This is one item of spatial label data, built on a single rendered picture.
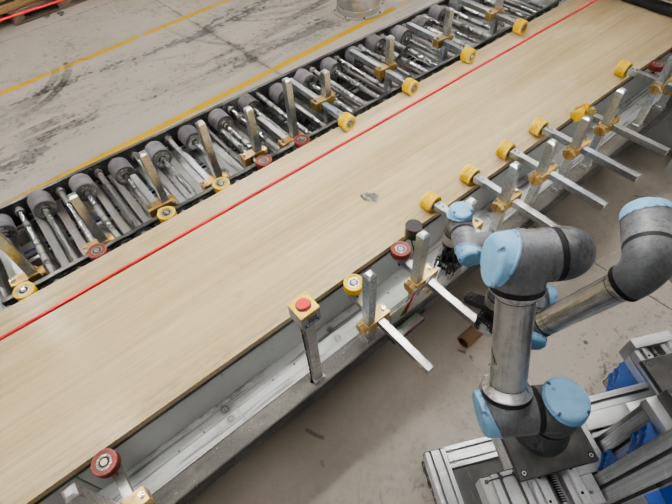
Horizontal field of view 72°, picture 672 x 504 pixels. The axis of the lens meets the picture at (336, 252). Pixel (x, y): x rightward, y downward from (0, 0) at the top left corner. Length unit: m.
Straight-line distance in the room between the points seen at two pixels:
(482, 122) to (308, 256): 1.19
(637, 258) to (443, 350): 1.60
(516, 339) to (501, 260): 0.20
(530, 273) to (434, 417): 1.62
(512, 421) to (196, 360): 1.04
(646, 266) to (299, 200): 1.36
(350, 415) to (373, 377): 0.24
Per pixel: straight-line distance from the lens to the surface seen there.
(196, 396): 1.81
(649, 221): 1.30
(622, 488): 1.50
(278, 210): 2.05
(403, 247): 1.88
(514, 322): 1.07
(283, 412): 1.78
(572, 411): 1.26
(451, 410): 2.55
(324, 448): 2.46
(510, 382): 1.17
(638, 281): 1.25
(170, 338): 1.79
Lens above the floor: 2.37
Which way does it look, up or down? 52 degrees down
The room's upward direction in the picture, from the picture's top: 4 degrees counter-clockwise
